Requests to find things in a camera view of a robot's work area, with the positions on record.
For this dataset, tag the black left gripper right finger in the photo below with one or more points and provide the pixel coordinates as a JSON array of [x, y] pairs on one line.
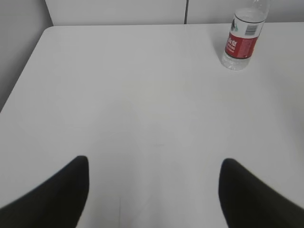
[[247, 202]]

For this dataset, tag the clear red-label water bottle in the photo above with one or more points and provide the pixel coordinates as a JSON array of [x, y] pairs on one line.
[[246, 26]]

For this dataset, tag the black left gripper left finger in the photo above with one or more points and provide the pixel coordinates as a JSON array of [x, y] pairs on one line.
[[56, 203]]

